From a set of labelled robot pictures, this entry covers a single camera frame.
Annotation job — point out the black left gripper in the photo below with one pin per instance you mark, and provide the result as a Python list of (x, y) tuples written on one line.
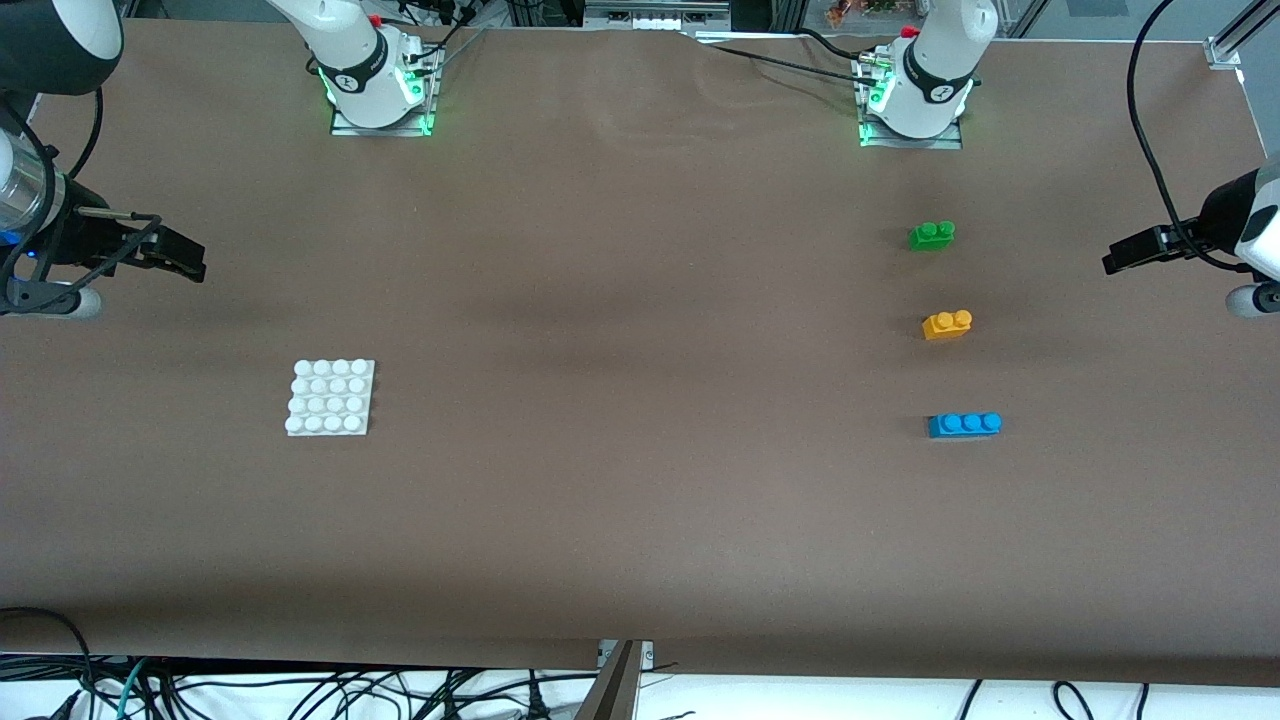
[(1216, 218)]

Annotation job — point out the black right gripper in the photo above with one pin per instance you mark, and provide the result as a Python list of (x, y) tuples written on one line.
[(72, 238)]

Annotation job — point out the yellow two-stud block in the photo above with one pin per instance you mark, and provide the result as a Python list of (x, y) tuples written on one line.
[(946, 326)]

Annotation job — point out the white studded base plate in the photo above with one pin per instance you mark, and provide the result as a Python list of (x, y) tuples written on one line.
[(330, 397)]

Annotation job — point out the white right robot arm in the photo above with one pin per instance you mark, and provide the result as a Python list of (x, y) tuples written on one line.
[(360, 70)]

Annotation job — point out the green two-stud block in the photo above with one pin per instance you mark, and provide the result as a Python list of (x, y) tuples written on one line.
[(931, 237)]

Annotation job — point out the blue three-stud block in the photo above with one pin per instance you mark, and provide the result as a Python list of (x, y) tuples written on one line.
[(964, 426)]

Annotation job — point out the brown table cover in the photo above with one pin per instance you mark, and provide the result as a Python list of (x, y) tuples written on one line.
[(640, 500)]

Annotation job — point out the grey metal rack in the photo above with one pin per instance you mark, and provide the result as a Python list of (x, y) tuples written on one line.
[(655, 14)]

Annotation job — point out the aluminium frame profile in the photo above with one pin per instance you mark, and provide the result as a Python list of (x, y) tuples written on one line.
[(1240, 35)]

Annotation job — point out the metal table bracket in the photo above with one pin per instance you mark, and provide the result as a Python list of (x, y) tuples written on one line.
[(625, 670)]

